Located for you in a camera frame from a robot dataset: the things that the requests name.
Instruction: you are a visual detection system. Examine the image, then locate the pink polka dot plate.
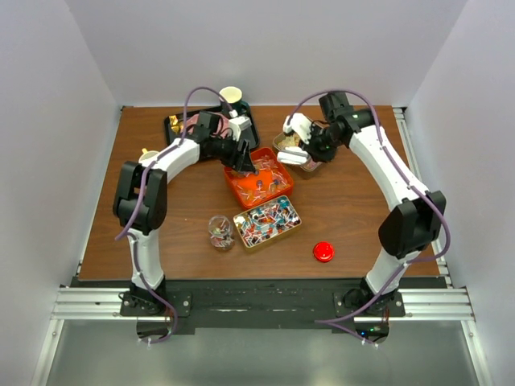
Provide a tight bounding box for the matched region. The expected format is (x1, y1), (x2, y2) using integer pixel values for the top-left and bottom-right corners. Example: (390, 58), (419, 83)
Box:
(186, 113), (232, 138)

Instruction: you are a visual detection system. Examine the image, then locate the dark green mug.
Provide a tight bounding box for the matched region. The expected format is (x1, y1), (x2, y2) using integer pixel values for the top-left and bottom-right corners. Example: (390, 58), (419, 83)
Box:
(219, 86), (249, 116)

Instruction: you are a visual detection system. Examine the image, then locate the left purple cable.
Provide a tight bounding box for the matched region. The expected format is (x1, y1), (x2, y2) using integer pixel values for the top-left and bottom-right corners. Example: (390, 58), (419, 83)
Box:
(114, 87), (241, 345)

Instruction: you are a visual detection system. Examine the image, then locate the yellow mug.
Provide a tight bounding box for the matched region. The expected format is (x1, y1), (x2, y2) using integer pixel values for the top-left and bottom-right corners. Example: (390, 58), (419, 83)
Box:
(138, 148), (159, 163)

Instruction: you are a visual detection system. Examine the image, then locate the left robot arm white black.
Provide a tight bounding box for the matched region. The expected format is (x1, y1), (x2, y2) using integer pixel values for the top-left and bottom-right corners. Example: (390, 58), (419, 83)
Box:
(113, 110), (255, 315)

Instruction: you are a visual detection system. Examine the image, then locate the clear glass jar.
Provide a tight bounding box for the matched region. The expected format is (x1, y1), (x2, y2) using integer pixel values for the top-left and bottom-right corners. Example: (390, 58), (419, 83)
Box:
(208, 215), (235, 251)

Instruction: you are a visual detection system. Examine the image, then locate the aluminium frame rail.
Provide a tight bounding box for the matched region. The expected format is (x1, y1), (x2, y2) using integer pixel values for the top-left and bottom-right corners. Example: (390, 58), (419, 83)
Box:
(51, 277), (492, 385)

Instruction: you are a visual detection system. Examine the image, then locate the gold fork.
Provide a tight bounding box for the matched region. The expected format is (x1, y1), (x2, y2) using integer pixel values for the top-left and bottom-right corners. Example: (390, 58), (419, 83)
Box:
(168, 115), (183, 134)

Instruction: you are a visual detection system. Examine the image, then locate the gold tin of gummies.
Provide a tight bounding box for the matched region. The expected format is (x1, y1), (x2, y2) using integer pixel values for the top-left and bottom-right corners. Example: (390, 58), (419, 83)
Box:
(273, 133), (321, 172)

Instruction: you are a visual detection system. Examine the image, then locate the red jar lid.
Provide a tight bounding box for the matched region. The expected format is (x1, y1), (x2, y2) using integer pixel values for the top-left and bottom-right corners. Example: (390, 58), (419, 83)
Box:
(313, 241), (335, 263)

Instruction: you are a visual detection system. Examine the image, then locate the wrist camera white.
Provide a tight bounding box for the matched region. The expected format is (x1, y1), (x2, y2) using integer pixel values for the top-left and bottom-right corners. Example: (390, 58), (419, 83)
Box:
(229, 115), (251, 141)
(282, 113), (312, 144)

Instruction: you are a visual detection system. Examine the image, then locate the gold tin of candies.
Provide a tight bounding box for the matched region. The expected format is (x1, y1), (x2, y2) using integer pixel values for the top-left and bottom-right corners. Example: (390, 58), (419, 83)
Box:
(233, 195), (302, 251)

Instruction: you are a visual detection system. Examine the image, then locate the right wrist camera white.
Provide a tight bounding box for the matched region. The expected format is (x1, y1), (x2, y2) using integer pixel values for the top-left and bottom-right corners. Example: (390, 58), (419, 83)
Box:
(282, 113), (312, 144)

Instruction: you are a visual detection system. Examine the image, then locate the orange box of lollipops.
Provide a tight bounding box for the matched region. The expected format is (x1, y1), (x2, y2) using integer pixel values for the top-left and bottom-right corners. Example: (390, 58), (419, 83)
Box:
(224, 147), (295, 210)

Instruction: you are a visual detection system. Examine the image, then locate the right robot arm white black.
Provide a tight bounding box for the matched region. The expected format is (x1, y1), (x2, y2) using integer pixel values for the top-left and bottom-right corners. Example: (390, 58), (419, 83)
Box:
(302, 90), (450, 316)

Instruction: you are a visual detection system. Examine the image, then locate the black serving tray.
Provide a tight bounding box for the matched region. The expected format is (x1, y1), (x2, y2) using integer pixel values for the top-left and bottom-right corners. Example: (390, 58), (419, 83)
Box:
(163, 105), (260, 151)

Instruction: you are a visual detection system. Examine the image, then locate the right aluminium side rail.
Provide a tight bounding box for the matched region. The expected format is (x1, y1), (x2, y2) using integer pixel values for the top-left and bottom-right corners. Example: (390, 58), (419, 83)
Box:
(392, 106), (454, 289)

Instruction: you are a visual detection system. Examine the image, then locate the silver metal scoop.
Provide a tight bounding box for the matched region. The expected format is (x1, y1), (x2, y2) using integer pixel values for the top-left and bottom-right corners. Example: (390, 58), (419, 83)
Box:
(277, 146), (311, 166)

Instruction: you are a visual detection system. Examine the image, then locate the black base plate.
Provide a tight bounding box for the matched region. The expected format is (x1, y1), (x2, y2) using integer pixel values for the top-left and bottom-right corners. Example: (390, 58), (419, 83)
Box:
(118, 279), (407, 338)

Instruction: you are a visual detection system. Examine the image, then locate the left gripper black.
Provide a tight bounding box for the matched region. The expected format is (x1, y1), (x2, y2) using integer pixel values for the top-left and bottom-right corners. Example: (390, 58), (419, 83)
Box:
(209, 132), (255, 172)

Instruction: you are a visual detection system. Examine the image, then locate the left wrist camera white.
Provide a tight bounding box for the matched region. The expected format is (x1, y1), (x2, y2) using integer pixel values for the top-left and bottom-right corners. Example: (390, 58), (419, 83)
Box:
(229, 115), (251, 141)

